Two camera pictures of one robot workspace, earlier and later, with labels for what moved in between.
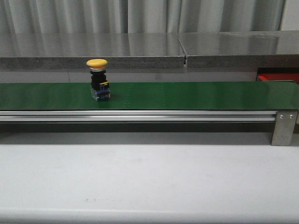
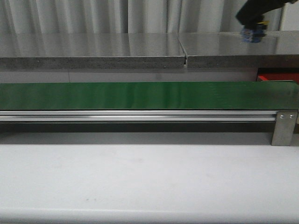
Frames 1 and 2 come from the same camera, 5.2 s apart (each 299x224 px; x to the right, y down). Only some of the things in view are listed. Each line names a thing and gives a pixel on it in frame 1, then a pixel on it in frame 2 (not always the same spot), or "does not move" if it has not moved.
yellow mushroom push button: x=100 y=88 → x=255 y=33
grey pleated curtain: x=55 y=17 does not move
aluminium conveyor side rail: x=137 y=116 does not move
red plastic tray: x=279 y=76 does not move
